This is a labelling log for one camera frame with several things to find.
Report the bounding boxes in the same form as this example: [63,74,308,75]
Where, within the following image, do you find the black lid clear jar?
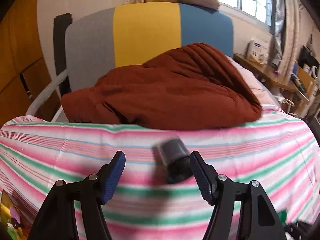
[152,137,193,184]

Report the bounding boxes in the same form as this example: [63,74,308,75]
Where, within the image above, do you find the wooden bedside table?
[233,53,310,104]

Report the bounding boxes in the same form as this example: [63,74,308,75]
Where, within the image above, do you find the pink pillow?
[227,56,279,106]

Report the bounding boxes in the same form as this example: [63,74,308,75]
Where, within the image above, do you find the striped pink green bedsheet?
[1,105,319,239]

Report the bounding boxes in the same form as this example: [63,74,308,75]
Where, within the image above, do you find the grey yellow blue headboard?
[65,2,234,91]

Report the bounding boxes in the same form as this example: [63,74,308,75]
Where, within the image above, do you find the gold metal tray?
[1,190,31,240]

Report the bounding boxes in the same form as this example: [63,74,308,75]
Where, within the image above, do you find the black rolled mat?
[53,13,73,97]

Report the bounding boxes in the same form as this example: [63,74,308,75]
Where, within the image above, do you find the white tissue box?
[246,37,269,65]

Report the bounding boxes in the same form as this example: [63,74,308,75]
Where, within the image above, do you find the dark red quilted blanket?
[61,43,262,131]

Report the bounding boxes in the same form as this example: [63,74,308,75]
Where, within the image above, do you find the green flanged spool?
[277,209,287,227]

